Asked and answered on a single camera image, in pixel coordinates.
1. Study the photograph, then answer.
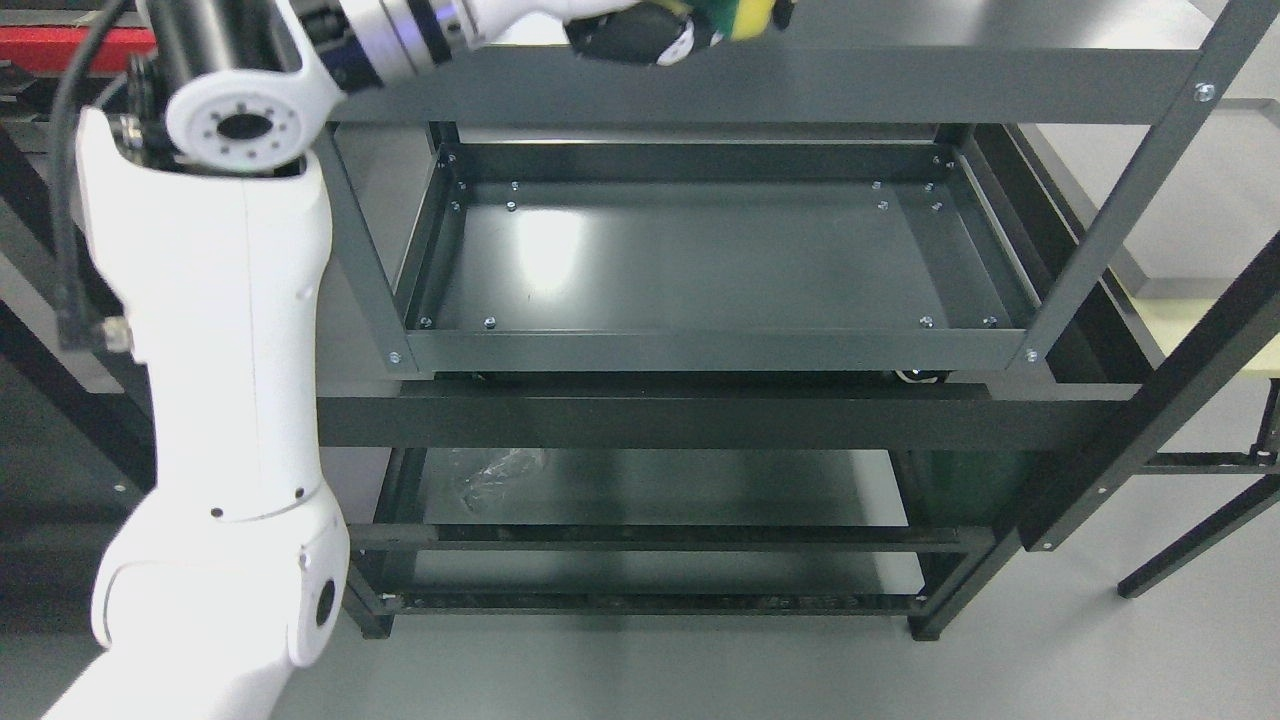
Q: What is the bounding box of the white robotic left hand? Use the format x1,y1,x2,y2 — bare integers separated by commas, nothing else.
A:
462,1,751,67

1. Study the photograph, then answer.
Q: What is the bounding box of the green yellow sponge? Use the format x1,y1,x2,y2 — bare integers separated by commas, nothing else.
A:
686,1,795,42

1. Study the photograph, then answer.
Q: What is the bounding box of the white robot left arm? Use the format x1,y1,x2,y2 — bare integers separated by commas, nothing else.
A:
46,1,790,719

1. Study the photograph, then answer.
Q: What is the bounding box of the dark grey shelf cart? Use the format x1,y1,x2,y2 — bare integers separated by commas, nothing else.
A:
315,1,1277,641

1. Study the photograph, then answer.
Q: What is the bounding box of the red metal beam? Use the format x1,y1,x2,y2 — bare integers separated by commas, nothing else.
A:
1,26,155,76

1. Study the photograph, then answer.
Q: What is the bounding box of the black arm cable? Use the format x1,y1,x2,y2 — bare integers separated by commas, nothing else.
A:
47,0,136,354

